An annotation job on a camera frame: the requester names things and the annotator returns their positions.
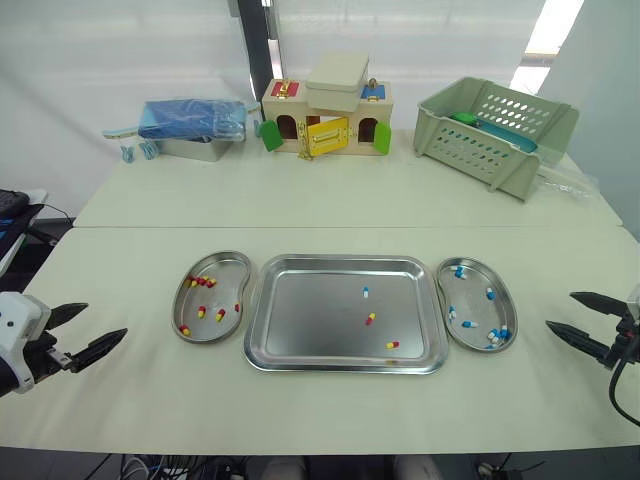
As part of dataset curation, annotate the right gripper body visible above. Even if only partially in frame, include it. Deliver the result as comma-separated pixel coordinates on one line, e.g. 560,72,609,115
603,314,640,371

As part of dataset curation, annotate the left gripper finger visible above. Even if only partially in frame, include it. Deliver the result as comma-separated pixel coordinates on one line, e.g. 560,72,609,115
69,327,129,374
45,302,90,332

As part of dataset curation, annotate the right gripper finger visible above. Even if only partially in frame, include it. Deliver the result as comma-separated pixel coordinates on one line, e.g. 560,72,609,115
545,320,614,369
569,291,629,318

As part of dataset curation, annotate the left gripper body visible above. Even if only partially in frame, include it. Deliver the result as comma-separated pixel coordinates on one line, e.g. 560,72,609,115
22,330,77,384

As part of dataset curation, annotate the steel kidney dish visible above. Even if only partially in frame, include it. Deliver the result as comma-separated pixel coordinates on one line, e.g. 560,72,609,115
435,256,519,354
170,250,253,347

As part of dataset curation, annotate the rectangular steel tray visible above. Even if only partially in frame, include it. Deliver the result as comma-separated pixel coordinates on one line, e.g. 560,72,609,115
243,253,450,376

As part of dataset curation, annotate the clear plastic bag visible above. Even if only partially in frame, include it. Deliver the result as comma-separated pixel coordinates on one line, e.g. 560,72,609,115
533,163,602,202

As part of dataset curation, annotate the light blue flat stick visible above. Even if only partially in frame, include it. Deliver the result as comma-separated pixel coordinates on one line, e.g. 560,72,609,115
101,124,142,142

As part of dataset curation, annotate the teal flat box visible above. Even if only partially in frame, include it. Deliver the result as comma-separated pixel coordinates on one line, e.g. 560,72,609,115
473,119,540,154

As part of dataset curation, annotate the pale green plastic basket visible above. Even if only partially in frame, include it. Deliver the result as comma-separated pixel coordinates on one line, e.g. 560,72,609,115
414,75,582,203

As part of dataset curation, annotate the white rectangular tin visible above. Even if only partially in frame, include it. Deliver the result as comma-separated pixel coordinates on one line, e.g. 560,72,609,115
149,133,247,163

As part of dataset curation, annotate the robot body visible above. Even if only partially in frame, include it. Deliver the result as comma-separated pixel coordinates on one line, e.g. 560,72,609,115
243,455,447,480

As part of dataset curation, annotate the blue plastic-wrapped pack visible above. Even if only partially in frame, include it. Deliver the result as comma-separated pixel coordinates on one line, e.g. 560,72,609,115
136,98,249,144

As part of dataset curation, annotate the wooden toy house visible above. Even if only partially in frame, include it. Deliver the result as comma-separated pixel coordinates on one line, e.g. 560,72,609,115
259,77,397,160

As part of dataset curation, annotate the cream lidded box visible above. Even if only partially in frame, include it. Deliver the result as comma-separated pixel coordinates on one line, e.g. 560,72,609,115
304,51,372,114

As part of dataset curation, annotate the black cable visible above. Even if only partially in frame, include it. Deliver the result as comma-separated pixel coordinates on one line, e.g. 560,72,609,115
607,359,640,429

